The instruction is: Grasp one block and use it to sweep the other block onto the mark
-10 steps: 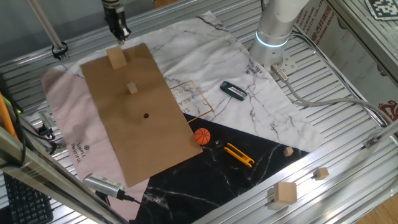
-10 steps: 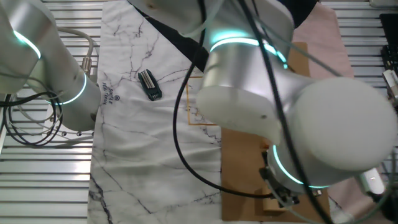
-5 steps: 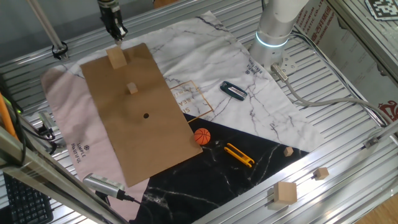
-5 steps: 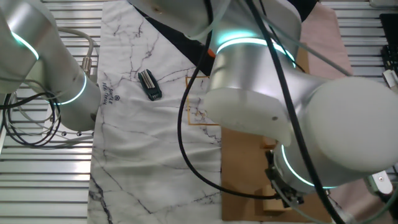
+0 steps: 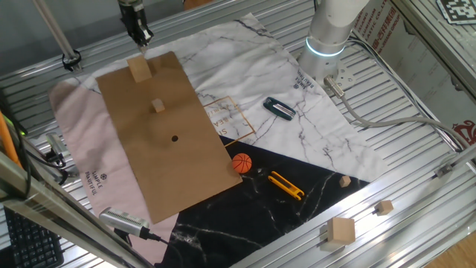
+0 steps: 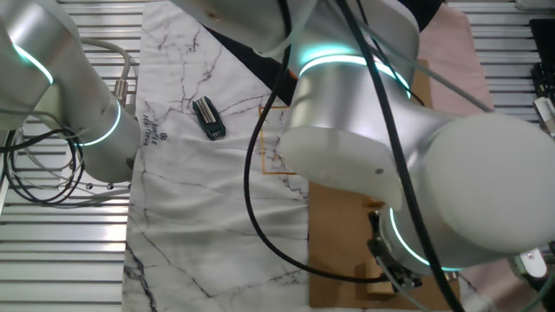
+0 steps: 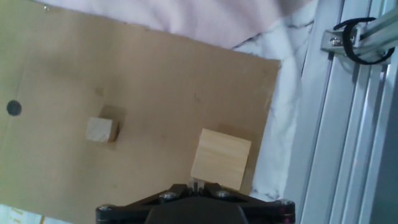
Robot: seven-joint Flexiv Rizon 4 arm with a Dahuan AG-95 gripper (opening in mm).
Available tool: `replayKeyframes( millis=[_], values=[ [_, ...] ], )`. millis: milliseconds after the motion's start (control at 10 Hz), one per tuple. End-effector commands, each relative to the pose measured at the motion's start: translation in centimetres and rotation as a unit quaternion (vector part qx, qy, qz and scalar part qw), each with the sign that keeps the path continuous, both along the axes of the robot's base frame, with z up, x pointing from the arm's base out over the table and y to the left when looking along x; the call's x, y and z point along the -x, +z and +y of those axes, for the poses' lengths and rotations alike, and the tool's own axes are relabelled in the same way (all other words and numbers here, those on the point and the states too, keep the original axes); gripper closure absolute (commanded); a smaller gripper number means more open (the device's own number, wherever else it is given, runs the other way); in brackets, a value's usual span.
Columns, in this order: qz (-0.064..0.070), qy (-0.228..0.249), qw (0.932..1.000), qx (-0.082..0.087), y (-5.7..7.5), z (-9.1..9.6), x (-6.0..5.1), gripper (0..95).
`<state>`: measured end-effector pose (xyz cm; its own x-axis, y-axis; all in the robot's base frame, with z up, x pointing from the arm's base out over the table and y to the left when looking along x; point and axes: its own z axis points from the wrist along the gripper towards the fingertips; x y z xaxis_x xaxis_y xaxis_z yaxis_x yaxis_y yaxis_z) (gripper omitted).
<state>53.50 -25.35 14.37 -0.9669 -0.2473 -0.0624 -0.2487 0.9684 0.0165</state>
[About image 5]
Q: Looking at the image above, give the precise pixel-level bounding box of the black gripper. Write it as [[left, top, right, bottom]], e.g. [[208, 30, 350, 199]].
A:
[[118, 1, 155, 53]]

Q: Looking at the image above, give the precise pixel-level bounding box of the large wooden block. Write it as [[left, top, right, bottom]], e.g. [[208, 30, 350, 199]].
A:
[[126, 54, 153, 83]]

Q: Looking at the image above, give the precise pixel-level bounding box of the small wooden block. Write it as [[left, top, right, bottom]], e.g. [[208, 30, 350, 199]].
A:
[[150, 98, 166, 114]]

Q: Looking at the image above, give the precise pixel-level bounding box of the grey tripod pole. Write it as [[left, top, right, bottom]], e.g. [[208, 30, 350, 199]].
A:
[[32, 0, 83, 72]]

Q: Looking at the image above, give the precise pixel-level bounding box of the marble pattern tablecloth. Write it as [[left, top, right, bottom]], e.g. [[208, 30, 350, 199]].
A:
[[48, 13, 390, 268]]

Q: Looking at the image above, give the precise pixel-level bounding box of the brown cardboard sheet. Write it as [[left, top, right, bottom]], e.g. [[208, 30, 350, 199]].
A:
[[95, 51, 244, 225]]

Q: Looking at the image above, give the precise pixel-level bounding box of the black rectangular device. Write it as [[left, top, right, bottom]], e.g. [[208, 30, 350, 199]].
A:
[[263, 97, 298, 121]]

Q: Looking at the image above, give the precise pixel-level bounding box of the orange toy basketball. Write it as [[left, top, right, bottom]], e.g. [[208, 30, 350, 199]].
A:
[[231, 153, 253, 175]]

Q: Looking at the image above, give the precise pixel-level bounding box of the orange pole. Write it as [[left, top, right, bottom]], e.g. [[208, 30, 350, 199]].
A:
[[0, 110, 22, 169]]

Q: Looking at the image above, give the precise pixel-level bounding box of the yellow utility knife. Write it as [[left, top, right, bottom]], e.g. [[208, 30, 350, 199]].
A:
[[268, 170, 306, 202]]

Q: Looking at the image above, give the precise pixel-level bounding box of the black keyboard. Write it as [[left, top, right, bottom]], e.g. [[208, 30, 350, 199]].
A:
[[2, 206, 65, 268]]

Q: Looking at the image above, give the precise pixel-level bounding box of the panel with red print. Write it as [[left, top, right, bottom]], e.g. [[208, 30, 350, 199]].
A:
[[353, 0, 476, 147]]

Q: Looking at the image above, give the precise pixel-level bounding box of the large wooden cube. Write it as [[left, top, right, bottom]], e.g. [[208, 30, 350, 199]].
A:
[[326, 217, 356, 246]]

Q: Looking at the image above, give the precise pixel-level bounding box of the black white marker board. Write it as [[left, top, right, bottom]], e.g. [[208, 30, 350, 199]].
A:
[[436, 0, 476, 25]]

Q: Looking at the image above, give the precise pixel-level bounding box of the black camera cable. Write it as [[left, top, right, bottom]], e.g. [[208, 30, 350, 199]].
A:
[[147, 230, 176, 249]]

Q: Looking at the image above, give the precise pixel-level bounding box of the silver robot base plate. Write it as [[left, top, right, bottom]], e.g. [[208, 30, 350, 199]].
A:
[[321, 59, 357, 92]]

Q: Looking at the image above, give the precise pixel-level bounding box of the grey base cable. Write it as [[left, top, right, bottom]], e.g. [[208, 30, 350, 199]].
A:
[[323, 75, 476, 152]]

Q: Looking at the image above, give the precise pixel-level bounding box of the grey metal bracket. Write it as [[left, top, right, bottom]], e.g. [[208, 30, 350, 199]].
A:
[[433, 143, 476, 179]]

